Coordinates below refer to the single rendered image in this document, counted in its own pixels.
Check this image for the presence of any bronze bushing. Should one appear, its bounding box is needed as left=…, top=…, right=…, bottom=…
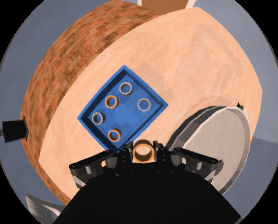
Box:
left=108, top=128, right=122, bottom=142
left=105, top=96, right=119, bottom=108
left=133, top=139, right=154, bottom=163

